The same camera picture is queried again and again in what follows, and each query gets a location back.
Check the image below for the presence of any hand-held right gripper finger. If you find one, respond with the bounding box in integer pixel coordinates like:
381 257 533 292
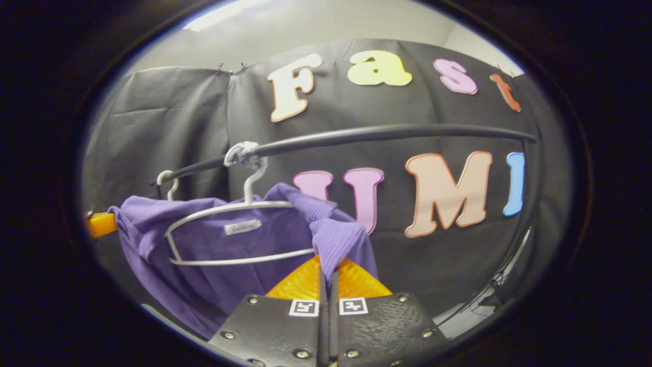
329 257 451 367
208 255 328 367

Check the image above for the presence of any purple shirt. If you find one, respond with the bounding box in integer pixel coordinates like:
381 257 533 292
108 182 380 341

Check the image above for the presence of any white wire clothes hanger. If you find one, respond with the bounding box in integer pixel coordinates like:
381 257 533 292
164 142 316 267
156 170 180 202

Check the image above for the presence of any black clothes rack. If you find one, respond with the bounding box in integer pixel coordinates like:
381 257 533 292
151 124 541 327

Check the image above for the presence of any black backdrop stand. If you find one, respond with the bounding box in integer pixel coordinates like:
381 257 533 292
476 270 512 309

